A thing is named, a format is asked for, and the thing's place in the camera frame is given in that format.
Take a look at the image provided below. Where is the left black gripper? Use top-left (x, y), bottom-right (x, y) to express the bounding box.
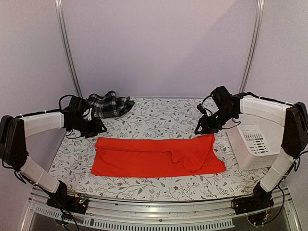
top-left (70, 116), bottom-right (107, 138)

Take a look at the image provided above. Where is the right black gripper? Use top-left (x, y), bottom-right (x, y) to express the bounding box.
top-left (195, 107), bottom-right (237, 134)

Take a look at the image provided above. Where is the black white plaid skirt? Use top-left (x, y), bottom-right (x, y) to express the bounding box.
top-left (87, 90), bottom-right (135, 119)

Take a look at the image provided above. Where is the red garment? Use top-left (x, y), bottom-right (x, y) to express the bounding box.
top-left (91, 135), bottom-right (226, 178)

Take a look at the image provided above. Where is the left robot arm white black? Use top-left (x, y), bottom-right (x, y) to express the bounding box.
top-left (0, 94), bottom-right (107, 209)

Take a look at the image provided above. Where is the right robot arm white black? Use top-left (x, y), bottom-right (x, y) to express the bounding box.
top-left (194, 86), bottom-right (308, 210)

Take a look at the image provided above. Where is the white plastic laundry bin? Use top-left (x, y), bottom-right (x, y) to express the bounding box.
top-left (227, 124), bottom-right (284, 170)

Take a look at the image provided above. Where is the floral patterned table cloth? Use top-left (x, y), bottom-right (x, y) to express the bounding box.
top-left (49, 98), bottom-right (267, 201)

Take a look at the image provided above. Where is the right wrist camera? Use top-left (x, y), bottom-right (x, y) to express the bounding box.
top-left (197, 103), bottom-right (212, 116)

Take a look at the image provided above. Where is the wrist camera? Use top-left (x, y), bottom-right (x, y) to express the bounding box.
top-left (82, 108), bottom-right (92, 121)
top-left (197, 103), bottom-right (212, 116)

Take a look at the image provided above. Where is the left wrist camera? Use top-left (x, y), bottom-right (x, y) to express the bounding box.
top-left (82, 108), bottom-right (92, 121)

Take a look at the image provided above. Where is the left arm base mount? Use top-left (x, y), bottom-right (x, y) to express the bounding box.
top-left (47, 192), bottom-right (89, 215)

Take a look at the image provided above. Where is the front aluminium rail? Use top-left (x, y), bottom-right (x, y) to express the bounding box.
top-left (20, 188), bottom-right (304, 231)

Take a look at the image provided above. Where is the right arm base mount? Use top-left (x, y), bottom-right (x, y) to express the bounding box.
top-left (231, 192), bottom-right (274, 215)

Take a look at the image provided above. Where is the left aluminium frame post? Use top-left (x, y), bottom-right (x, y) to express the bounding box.
top-left (54, 0), bottom-right (83, 98)

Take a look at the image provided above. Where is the aluminium frame post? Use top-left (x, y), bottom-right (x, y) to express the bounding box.
top-left (54, 0), bottom-right (83, 98)
top-left (238, 0), bottom-right (265, 93)

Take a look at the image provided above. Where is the right aluminium frame post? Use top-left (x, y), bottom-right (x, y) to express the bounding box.
top-left (238, 0), bottom-right (265, 93)

